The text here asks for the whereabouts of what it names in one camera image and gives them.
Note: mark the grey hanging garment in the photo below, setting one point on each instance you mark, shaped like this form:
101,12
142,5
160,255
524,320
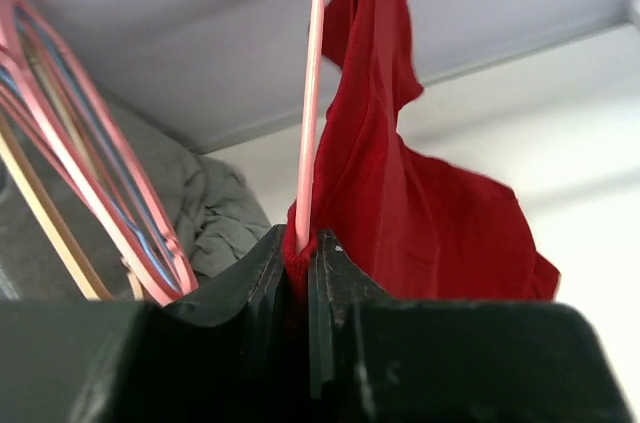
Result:
218,218

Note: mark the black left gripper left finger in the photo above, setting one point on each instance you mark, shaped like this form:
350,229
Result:
220,354

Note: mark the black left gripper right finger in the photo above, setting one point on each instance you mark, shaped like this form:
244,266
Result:
375,358

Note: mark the red t-shirt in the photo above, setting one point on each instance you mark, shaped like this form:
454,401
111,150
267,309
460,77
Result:
420,227

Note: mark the beige plastic hanger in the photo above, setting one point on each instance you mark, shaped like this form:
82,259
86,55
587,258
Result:
31,187

